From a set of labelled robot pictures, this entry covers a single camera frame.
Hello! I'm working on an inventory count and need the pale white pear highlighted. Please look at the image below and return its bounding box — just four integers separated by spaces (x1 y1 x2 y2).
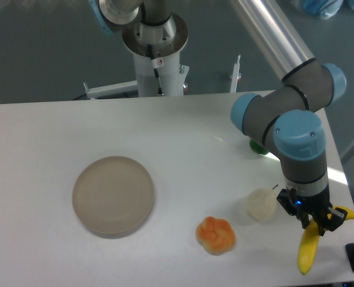
246 188 277 222

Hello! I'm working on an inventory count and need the white bracket post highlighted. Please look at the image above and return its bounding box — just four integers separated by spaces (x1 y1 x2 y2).
229 54 242 93

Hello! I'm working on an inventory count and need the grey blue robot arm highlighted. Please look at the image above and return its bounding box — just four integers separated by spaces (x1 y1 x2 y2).
91 1 347 235

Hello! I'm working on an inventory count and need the beige round plate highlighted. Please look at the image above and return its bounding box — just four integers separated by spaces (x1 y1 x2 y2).
72 156 155 239

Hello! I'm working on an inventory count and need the green bell pepper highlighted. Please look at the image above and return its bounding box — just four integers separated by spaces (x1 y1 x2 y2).
249 139 269 155

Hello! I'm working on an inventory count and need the blue plastic bag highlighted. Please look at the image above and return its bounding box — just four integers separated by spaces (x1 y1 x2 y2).
290 0 354 20

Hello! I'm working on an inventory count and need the orange knotted bread roll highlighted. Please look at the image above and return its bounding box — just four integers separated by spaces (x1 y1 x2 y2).
196 216 236 255

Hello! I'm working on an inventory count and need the white horizontal frame bar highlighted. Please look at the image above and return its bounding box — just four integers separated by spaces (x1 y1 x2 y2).
83 80 138 99

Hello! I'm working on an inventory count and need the yellow banana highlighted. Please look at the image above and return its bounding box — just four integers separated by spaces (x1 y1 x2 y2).
297 206 354 275

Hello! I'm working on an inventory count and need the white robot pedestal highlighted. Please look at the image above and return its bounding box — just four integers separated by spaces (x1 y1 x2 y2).
122 13 190 97

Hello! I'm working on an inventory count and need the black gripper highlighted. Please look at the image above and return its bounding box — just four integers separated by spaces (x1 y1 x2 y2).
277 185 347 236

